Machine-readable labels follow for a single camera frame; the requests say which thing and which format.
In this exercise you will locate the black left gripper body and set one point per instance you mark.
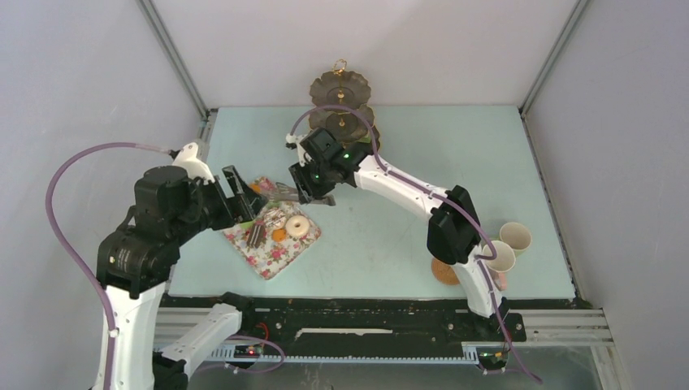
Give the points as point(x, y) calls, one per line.
point(219, 210)

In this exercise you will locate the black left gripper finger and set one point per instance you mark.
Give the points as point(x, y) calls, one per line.
point(252, 205)
point(242, 194)

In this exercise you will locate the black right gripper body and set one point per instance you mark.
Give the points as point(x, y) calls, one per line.
point(313, 179)

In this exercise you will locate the stainless steel serving tongs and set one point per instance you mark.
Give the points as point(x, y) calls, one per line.
point(292, 196)

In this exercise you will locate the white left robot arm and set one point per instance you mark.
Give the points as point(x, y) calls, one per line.
point(173, 204)

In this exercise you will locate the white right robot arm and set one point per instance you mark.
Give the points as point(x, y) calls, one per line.
point(454, 234)

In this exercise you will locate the chocolate drizzled donut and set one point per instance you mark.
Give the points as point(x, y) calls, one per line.
point(275, 218)

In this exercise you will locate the small orange pastry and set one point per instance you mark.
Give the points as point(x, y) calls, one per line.
point(279, 235)

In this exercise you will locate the floral square tray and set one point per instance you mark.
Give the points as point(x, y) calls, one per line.
point(272, 257)

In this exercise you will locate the white glazed donut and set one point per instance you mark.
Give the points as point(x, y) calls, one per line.
point(297, 226)

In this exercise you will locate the three tier dessert stand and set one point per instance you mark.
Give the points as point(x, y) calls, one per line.
point(342, 97)

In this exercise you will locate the woven rattan coaster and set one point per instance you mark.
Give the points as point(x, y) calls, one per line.
point(444, 273)

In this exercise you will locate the pink mug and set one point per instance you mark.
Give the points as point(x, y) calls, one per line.
point(503, 262)

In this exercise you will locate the cream paper cup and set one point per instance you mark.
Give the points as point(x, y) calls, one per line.
point(517, 236)

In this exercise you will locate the left aluminium frame post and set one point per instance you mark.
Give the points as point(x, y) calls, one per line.
point(160, 31)

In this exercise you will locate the aluminium frame post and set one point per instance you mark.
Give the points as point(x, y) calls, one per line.
point(563, 38)
point(160, 31)

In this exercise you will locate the right aluminium frame post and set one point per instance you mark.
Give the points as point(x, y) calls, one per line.
point(563, 38)

